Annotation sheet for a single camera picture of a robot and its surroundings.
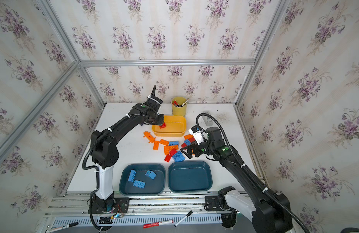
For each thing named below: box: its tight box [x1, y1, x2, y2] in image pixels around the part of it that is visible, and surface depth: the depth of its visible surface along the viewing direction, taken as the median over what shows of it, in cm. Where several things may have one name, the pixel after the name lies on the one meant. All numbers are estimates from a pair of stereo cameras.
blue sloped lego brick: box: [144, 169, 157, 181], surface depth 83 cm
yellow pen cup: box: [171, 96, 188, 117], surface depth 107 cm
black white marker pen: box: [174, 210, 194, 228], surface depth 71 cm
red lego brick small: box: [163, 154, 172, 163], surface depth 91 cm
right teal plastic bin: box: [167, 160, 213, 193], surface depth 84 cm
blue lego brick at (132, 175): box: [127, 169, 137, 183], surface depth 83 cm
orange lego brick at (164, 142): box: [159, 138, 170, 147], surface depth 100 cm
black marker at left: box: [45, 222, 79, 233], surface depth 68 cm
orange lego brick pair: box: [163, 144, 180, 156], surface depth 96 cm
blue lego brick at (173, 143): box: [169, 140, 180, 146], surface depth 97 cm
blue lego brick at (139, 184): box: [132, 179, 147, 189], surface depth 81 cm
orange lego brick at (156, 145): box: [152, 140, 160, 151], surface depth 97 cm
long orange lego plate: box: [143, 131, 156, 144], surface depth 101 cm
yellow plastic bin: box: [151, 115, 187, 138], surface depth 107 cm
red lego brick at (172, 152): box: [168, 148, 178, 157], surface depth 92 cm
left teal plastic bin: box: [118, 164, 166, 196], surface depth 82 cm
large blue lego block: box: [172, 150, 186, 163], surface depth 91 cm
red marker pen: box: [143, 219, 174, 229], surface depth 69 cm
